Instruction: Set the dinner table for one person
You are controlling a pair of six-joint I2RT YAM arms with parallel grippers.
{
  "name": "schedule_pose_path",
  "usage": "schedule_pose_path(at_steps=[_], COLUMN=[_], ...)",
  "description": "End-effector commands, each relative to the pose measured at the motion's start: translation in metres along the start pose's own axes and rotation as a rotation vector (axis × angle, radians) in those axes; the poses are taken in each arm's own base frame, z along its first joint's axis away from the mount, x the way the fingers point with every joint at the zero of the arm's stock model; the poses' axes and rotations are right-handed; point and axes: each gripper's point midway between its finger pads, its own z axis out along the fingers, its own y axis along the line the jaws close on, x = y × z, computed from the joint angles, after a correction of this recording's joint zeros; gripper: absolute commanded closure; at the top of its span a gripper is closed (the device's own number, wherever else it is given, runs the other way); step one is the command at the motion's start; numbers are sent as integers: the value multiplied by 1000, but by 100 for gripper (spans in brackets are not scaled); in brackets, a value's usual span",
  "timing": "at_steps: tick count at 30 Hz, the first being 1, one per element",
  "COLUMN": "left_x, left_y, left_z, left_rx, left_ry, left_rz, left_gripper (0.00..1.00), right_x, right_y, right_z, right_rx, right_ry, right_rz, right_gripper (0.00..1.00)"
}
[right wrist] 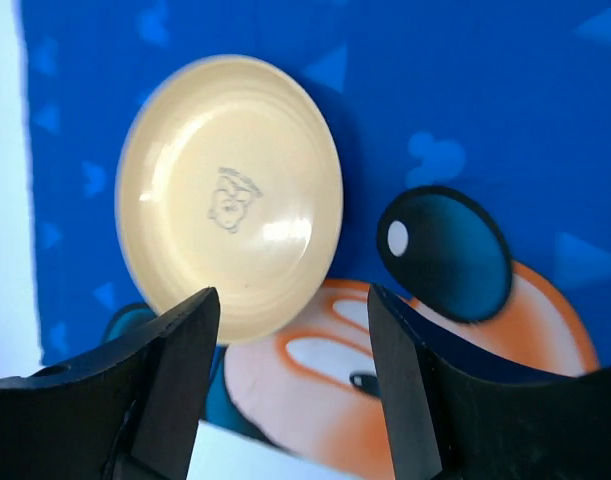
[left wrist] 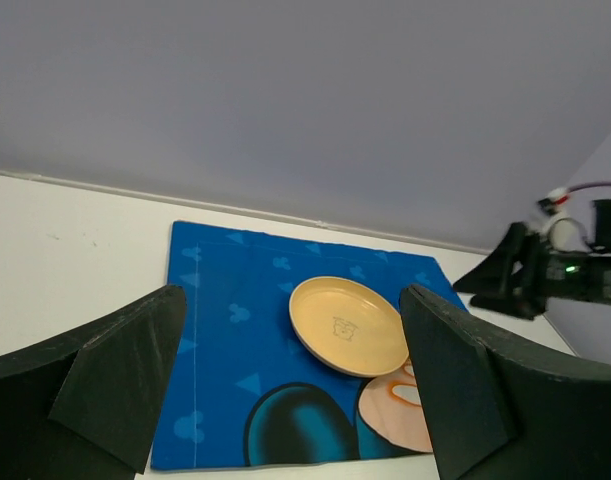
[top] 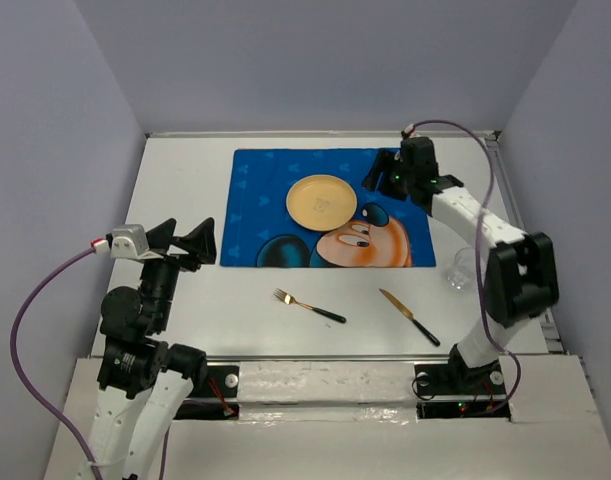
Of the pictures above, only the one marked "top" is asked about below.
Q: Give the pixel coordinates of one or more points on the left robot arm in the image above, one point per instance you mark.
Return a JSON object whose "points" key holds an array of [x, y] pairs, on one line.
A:
{"points": [[142, 381]]}

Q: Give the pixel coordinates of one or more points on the yellow plate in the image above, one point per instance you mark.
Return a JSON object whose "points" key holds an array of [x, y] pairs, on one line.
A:
{"points": [[321, 202]]}

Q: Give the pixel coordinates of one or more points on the gold knife black handle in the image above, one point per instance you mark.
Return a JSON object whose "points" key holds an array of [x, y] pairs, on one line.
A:
{"points": [[406, 312]]}

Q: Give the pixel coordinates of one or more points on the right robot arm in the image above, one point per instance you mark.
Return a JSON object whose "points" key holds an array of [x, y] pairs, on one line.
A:
{"points": [[516, 276]]}

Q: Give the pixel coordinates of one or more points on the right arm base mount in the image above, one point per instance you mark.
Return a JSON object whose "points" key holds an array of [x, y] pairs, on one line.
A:
{"points": [[441, 395]]}

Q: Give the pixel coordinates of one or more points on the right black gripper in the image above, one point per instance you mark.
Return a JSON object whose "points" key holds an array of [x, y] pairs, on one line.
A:
{"points": [[387, 161]]}

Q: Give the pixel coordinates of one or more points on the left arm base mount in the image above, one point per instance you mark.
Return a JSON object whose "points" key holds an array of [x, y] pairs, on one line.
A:
{"points": [[216, 399]]}

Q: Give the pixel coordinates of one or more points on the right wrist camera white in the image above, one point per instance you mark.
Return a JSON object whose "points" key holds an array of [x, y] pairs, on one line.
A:
{"points": [[409, 132]]}

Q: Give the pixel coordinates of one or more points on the clear plastic cup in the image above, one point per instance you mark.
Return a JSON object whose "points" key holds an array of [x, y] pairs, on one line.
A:
{"points": [[461, 273]]}

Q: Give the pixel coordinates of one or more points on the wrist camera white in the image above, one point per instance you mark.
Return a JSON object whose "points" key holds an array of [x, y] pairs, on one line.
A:
{"points": [[409, 132], [129, 242]]}

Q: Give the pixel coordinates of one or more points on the gold fork black handle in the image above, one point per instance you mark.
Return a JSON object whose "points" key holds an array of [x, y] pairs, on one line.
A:
{"points": [[288, 299]]}

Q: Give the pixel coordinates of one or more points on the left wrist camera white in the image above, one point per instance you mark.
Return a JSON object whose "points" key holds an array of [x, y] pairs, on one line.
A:
{"points": [[129, 242]]}

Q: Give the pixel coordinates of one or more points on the blue Mickey placemat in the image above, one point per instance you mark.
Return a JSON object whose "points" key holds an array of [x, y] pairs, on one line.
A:
{"points": [[259, 231]]}

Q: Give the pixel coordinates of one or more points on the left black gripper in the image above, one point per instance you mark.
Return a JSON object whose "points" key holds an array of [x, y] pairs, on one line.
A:
{"points": [[203, 240]]}

